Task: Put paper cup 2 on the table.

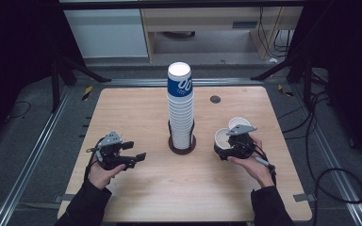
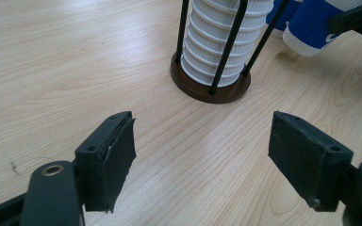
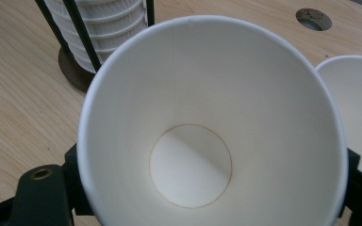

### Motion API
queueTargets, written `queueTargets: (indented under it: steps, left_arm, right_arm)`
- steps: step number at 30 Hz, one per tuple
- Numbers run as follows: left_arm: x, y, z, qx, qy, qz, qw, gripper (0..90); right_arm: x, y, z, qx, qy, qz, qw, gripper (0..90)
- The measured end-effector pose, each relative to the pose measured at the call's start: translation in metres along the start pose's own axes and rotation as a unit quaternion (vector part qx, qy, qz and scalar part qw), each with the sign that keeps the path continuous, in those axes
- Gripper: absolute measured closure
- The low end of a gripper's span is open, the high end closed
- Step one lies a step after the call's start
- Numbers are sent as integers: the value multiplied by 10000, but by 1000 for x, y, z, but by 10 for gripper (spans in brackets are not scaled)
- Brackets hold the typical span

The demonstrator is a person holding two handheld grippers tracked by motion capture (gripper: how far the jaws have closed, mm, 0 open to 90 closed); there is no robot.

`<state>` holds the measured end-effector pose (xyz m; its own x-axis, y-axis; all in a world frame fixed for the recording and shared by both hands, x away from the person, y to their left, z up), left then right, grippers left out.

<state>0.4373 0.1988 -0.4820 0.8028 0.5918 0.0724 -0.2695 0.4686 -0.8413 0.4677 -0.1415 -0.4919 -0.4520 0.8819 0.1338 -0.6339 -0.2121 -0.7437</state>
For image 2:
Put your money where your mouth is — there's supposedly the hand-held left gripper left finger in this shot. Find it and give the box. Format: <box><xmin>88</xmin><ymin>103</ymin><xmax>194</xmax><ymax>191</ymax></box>
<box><xmin>74</xmin><ymin>110</ymin><xmax>138</xmax><ymax>214</ymax></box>

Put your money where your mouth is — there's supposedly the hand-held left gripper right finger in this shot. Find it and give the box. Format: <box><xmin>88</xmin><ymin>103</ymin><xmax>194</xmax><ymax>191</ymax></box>
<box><xmin>268</xmin><ymin>110</ymin><xmax>354</xmax><ymax>213</ymax></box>

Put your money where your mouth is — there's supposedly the blue paper cup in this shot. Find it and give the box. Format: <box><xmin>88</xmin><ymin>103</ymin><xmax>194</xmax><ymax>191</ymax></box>
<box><xmin>265</xmin><ymin>0</ymin><xmax>304</xmax><ymax>40</ymax></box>
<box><xmin>282</xmin><ymin>0</ymin><xmax>362</xmax><ymax>58</ymax></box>

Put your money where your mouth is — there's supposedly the dark round cup holder rack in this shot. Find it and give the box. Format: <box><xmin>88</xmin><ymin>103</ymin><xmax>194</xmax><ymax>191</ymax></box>
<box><xmin>170</xmin><ymin>0</ymin><xmax>292</xmax><ymax>105</ymax></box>

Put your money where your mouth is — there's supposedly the tall stack of paper cups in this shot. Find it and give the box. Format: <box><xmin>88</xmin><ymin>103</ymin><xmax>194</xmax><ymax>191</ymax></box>
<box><xmin>180</xmin><ymin>0</ymin><xmax>274</xmax><ymax>89</ymax></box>

